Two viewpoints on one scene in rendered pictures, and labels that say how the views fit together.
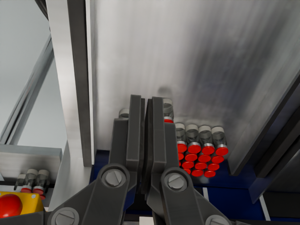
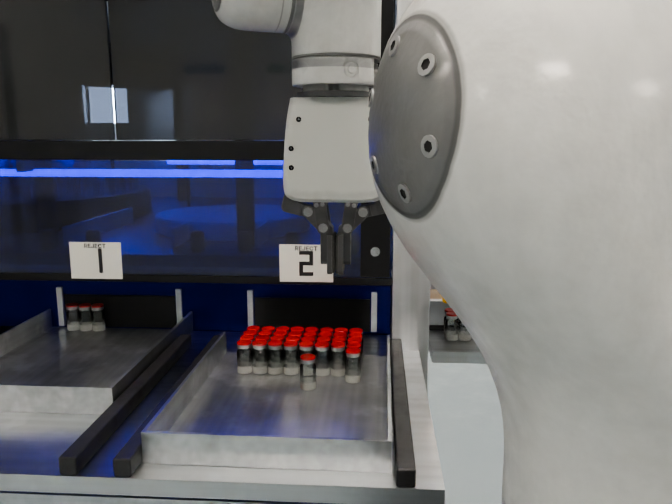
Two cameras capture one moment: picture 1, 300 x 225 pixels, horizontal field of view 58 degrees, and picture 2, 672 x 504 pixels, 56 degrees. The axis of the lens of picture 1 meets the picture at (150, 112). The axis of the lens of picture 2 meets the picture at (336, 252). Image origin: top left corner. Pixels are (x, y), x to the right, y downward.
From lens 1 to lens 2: 0.52 m
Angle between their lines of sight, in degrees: 34
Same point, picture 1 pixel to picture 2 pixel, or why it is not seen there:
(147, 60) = (330, 412)
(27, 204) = not seen: hidden behind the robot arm
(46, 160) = (447, 348)
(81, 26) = (398, 419)
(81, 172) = (401, 330)
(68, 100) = (418, 388)
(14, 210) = not seen: hidden behind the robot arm
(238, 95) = (225, 394)
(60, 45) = (424, 420)
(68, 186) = (413, 312)
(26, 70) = not seen: outside the picture
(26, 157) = (471, 349)
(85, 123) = (396, 366)
